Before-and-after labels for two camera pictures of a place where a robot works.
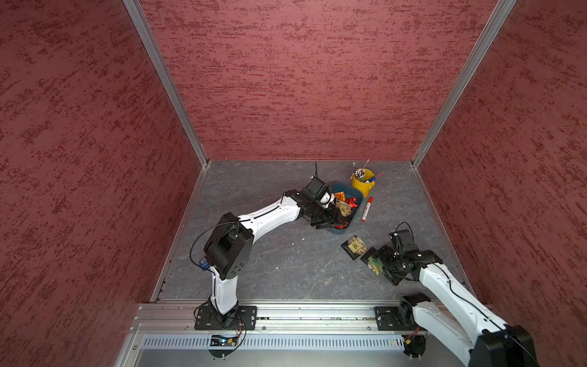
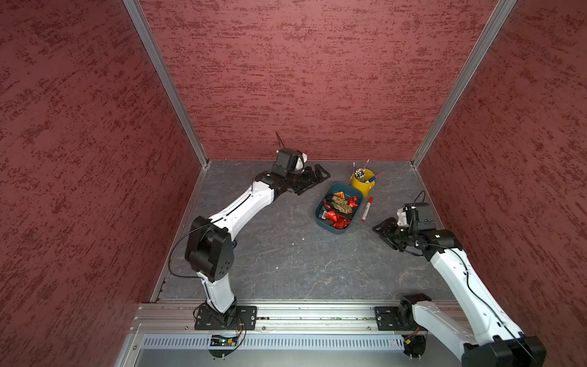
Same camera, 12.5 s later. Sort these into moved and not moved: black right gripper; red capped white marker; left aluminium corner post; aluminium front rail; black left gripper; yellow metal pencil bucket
Moved: black right gripper; black left gripper
Not moved: yellow metal pencil bucket; aluminium front rail; left aluminium corner post; red capped white marker
